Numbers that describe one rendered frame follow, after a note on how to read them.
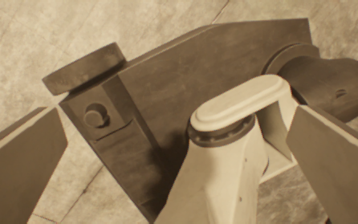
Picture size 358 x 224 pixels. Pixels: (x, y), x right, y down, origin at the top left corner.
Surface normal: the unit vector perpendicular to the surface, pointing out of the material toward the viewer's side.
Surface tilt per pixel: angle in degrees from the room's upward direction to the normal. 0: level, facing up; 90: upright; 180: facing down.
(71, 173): 0
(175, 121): 0
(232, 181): 90
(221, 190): 90
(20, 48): 0
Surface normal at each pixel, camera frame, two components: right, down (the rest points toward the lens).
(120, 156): 0.18, 0.36
